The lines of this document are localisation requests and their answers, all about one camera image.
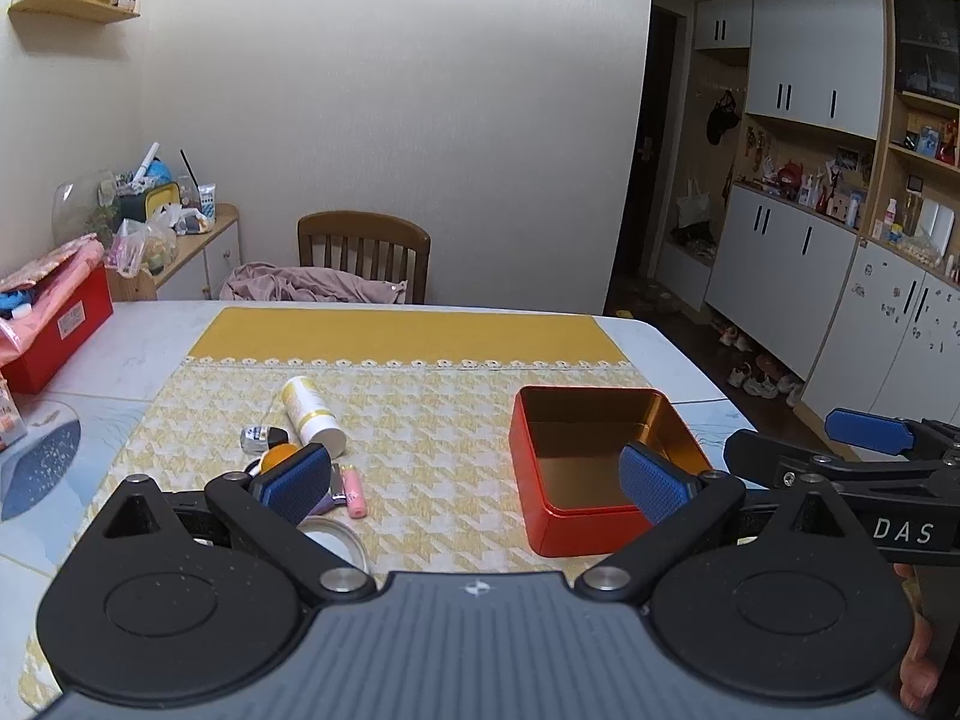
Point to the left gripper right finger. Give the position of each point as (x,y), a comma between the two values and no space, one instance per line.
(685,513)

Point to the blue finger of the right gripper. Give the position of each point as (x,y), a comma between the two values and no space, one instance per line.
(883,435)

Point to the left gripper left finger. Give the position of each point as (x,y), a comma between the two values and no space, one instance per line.
(263,512)

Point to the orange ball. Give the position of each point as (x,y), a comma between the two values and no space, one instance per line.
(275,456)

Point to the gold rimmed round lid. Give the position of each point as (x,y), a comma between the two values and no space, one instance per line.
(338,538)

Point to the person's right hand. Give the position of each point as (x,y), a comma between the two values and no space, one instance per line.
(918,675)

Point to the small silver blue packet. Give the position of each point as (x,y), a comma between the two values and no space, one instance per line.
(254,440)

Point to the black key fob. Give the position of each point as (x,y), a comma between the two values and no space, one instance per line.
(276,436)

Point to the pink lighter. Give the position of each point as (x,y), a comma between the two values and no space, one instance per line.
(354,492)

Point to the white yellow cylindrical bottle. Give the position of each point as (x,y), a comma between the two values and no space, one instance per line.
(313,420)

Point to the red metal tin box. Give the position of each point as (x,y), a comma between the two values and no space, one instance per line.
(565,445)

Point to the yellow houndstooth table runner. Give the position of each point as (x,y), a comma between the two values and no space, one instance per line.
(425,398)

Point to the pink cloth on chair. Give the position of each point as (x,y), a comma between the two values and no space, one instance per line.
(264,282)

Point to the white side cabinet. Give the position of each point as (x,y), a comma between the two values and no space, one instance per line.
(198,272)

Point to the red storage box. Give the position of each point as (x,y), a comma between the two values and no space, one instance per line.
(71,327)

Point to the wooden chair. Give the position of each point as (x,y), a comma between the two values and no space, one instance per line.
(368,245)

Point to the pink cloth on box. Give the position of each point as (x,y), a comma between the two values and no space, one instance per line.
(50,282)

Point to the clutter pile on cabinet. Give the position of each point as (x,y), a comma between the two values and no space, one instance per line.
(137,216)

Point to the white wall cabinet unit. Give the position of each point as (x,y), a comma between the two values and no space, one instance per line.
(818,161)

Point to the wooden wall shelf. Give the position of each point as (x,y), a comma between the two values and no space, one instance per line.
(94,11)

